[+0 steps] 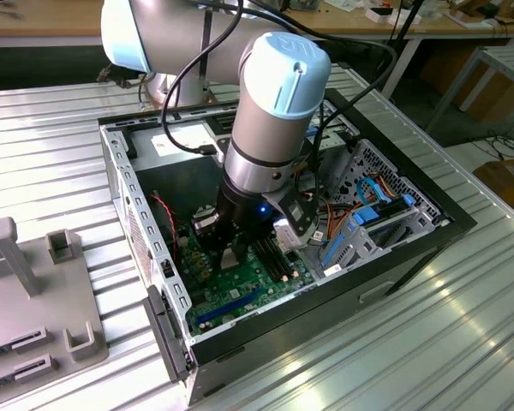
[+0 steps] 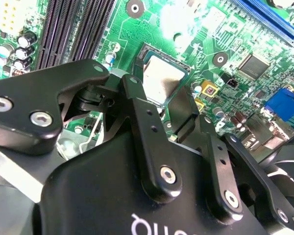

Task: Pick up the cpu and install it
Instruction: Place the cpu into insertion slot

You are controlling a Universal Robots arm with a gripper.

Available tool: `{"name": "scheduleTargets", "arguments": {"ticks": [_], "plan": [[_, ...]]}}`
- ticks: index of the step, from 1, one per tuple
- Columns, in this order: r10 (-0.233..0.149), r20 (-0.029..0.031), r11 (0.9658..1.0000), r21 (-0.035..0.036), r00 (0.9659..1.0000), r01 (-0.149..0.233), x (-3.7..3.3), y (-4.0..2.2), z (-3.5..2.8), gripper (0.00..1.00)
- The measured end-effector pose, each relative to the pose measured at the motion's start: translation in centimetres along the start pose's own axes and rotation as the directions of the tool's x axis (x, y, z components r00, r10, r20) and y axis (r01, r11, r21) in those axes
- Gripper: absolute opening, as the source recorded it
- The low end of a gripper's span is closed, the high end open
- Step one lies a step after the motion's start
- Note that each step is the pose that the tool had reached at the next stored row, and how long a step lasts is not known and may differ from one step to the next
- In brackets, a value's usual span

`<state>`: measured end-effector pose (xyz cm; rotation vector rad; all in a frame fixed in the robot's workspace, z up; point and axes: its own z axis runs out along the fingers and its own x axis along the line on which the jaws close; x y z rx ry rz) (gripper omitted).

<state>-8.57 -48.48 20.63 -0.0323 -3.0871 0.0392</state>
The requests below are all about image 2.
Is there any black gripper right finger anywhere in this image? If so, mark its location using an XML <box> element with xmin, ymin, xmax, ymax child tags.
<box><xmin>168</xmin><ymin>85</ymin><xmax>294</xmax><ymax>233</ymax></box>

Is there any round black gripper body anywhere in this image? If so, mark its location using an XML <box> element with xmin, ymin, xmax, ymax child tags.
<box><xmin>31</xmin><ymin>132</ymin><xmax>269</xmax><ymax>235</ymax></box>

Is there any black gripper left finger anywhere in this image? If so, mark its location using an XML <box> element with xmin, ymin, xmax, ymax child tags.
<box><xmin>0</xmin><ymin>56</ymin><xmax>184</xmax><ymax>203</ymax></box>

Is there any silver topped CPU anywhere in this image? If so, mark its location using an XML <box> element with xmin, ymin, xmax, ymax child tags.
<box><xmin>142</xmin><ymin>52</ymin><xmax>190</xmax><ymax>104</ymax></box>

